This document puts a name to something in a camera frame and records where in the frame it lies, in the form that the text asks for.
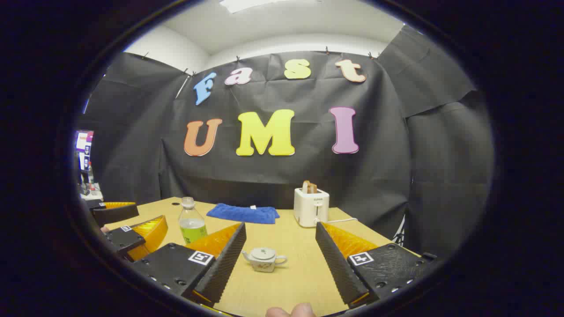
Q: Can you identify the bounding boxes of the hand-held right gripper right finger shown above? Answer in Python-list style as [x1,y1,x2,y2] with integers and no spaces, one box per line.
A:
[315,221,437,309]

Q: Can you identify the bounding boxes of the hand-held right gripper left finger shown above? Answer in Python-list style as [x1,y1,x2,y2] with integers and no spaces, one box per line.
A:
[130,222,247,308]

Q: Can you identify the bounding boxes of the white ceramic teacup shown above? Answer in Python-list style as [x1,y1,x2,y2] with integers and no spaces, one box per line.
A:
[241,247,288,273]

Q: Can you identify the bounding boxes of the clear green label water bottle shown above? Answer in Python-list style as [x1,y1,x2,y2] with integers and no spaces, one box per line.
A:
[178,197,208,244]

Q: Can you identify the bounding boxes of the white side desk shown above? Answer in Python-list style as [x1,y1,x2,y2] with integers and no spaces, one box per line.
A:
[81,183,104,202]

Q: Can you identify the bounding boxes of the blue folded towel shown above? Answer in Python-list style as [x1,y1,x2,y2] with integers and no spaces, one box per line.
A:
[206,203,280,225]

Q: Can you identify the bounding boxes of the white toaster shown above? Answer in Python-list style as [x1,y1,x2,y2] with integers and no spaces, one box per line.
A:
[293,187,330,228]

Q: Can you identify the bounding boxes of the computer monitor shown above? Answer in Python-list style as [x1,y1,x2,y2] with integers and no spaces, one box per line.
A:
[75,130,94,172]

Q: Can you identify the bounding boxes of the black backdrop cloth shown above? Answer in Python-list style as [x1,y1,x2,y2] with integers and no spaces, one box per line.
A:
[75,24,496,260]

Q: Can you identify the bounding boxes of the ceiling light panel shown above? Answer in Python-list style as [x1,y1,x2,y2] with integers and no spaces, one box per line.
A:
[219,0,324,14]

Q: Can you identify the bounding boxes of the white lattice frame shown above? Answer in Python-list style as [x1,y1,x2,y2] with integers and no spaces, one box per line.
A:
[393,216,411,247]

